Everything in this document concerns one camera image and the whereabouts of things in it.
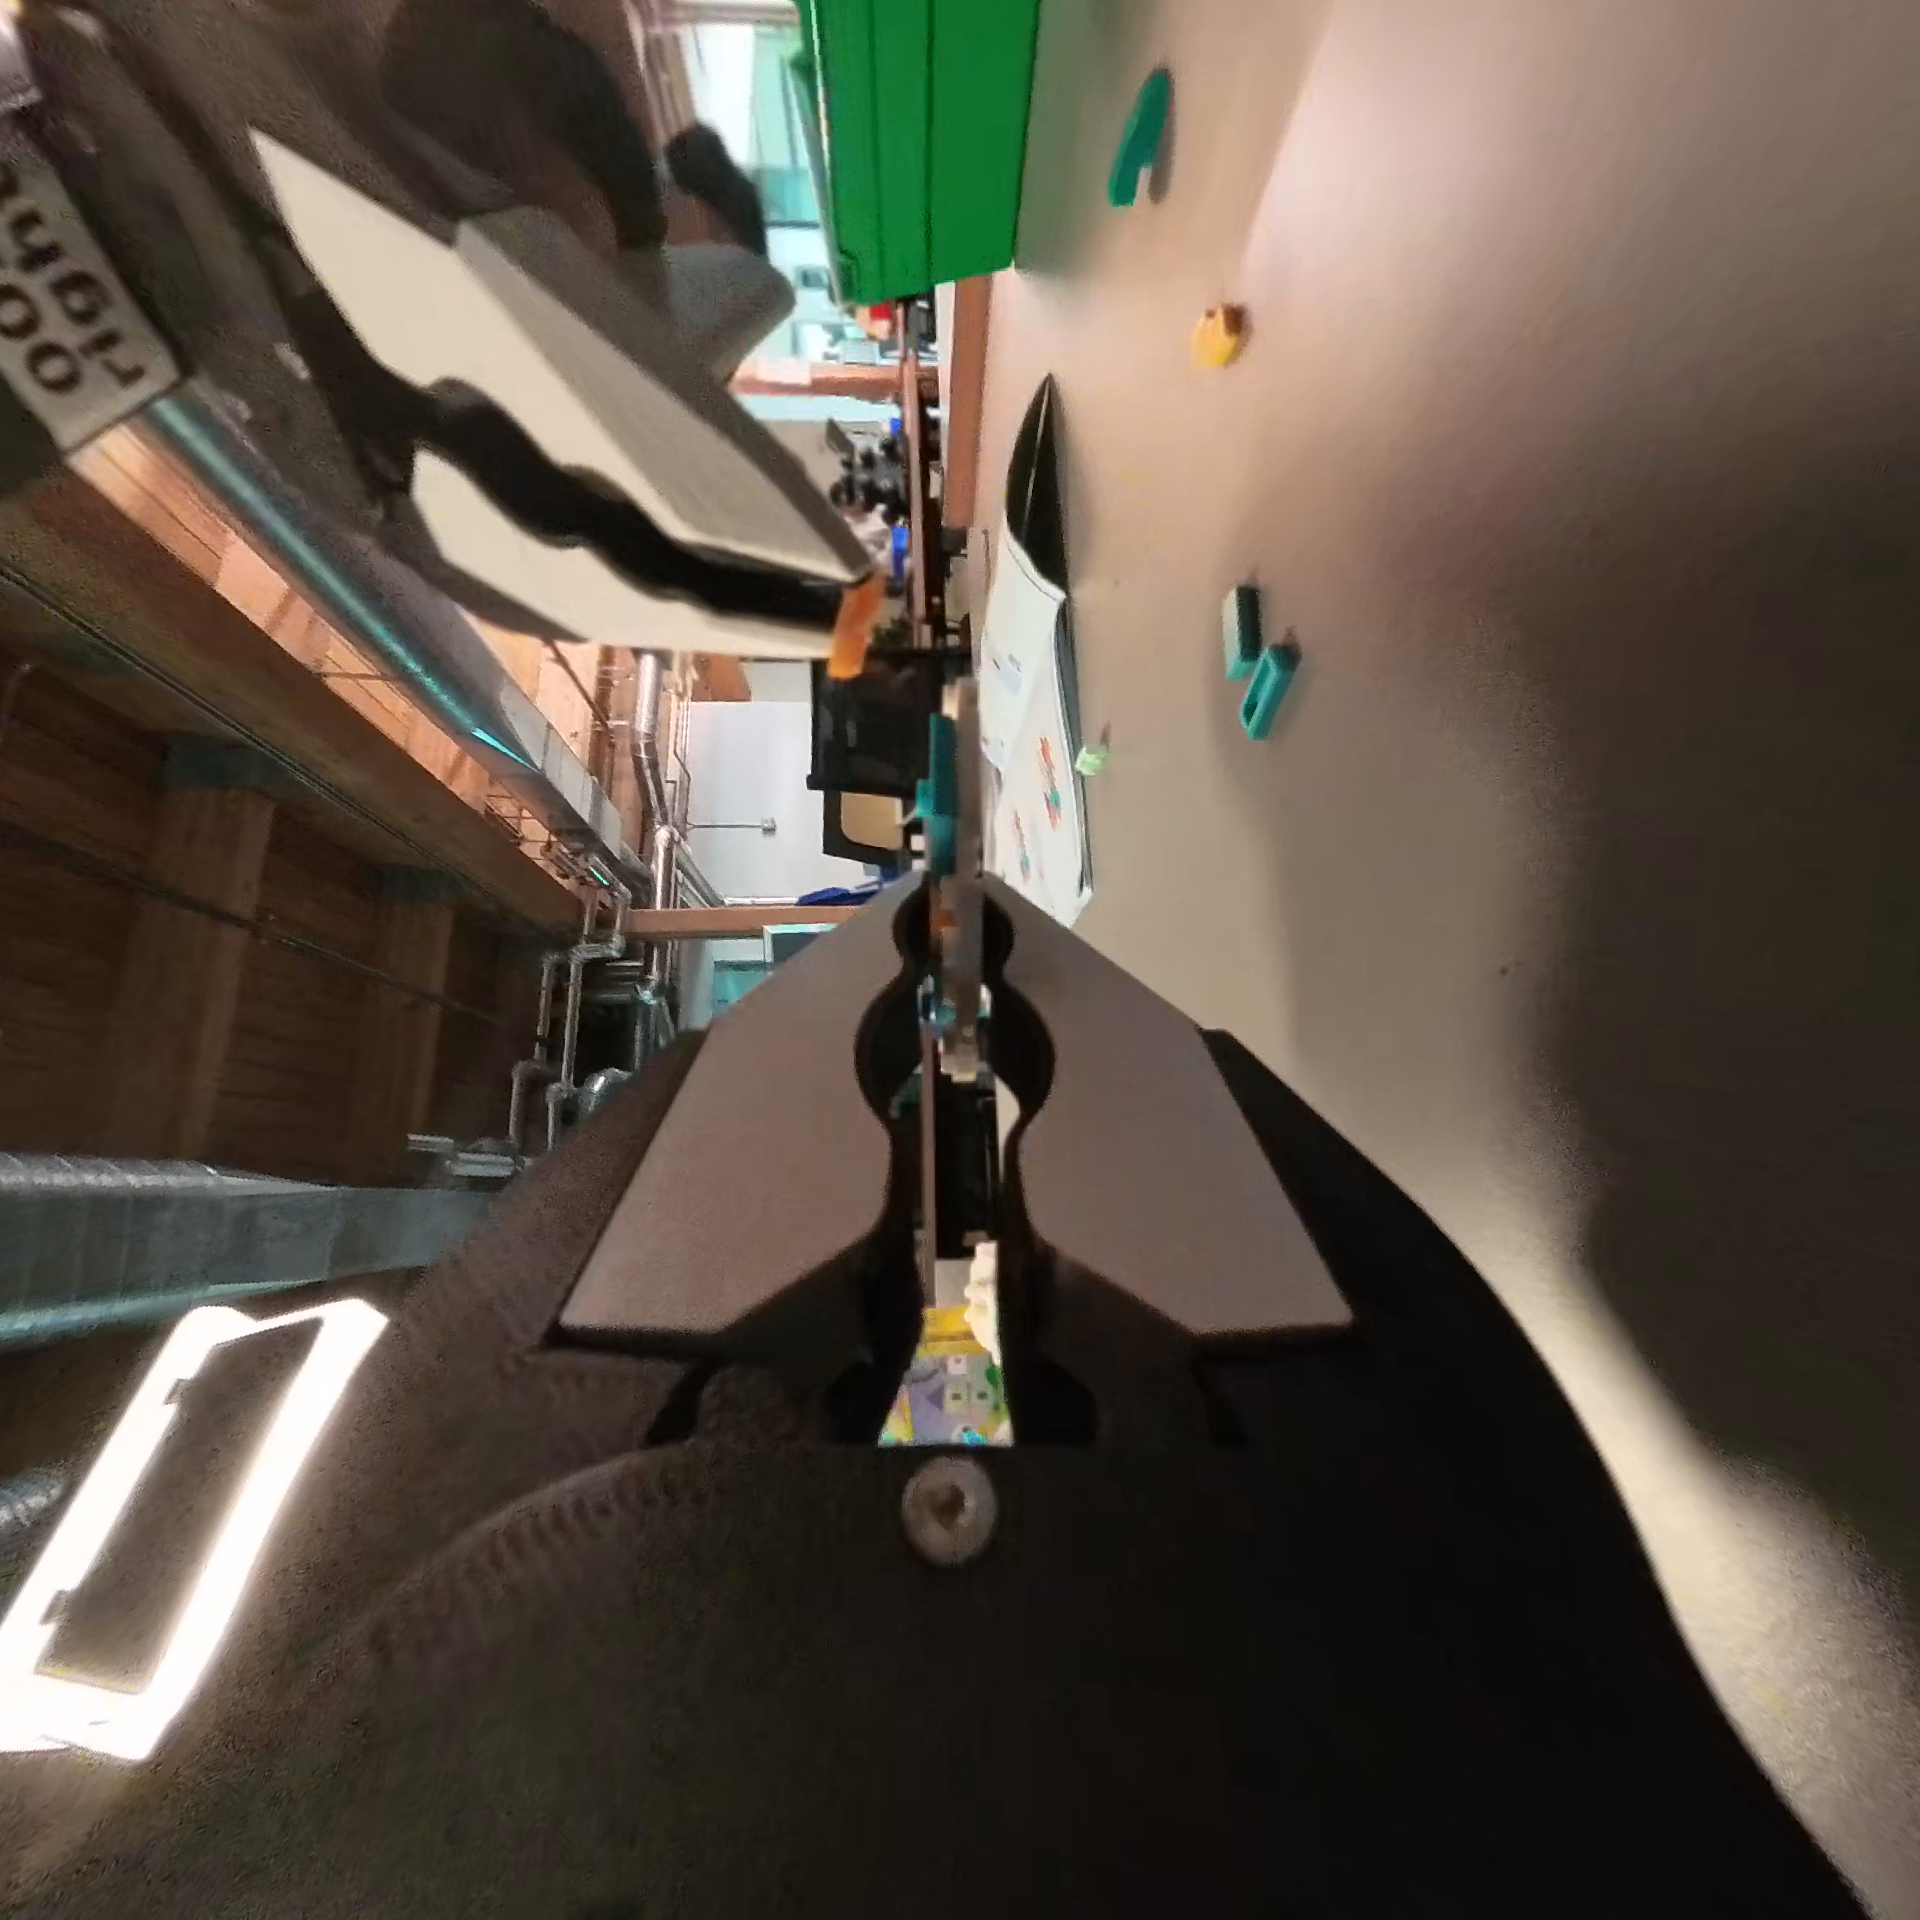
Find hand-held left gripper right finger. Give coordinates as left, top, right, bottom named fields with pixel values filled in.
left=984, top=884, right=1359, bottom=1439

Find yellow toy set box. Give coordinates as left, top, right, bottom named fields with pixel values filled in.
left=879, top=1305, right=1015, bottom=1449

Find long grey ceiling duct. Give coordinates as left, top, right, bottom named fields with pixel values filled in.
left=152, top=382, right=602, bottom=848

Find white lamp light panel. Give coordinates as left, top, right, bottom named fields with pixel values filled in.
left=0, top=1296, right=393, bottom=1764

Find black office chair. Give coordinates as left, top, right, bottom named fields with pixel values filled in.
left=808, top=661, right=940, bottom=792

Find silver ventilation duct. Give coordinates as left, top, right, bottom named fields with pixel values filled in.
left=0, top=1151, right=496, bottom=1352

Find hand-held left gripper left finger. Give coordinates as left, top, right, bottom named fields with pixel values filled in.
left=556, top=864, right=947, bottom=1439

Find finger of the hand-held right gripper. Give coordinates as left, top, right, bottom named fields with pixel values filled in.
left=247, top=128, right=880, bottom=595
left=406, top=382, right=848, bottom=664

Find grey pipe cluster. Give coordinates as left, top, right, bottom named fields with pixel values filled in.
left=406, top=931, right=678, bottom=1187

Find slim silver duct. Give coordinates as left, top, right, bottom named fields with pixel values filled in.
left=632, top=652, right=683, bottom=909

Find open instruction booklet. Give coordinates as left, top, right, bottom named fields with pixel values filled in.
left=971, top=375, right=1098, bottom=927

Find green plastic bin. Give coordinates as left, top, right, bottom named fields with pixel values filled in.
left=792, top=0, right=1040, bottom=301

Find brown wooden desk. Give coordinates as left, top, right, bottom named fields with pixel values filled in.
left=897, top=277, right=993, bottom=633

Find round white brick plate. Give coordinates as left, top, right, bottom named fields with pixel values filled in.
left=910, top=681, right=1001, bottom=1080

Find teal arch brick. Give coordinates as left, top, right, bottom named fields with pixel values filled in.
left=1107, top=67, right=1177, bottom=207

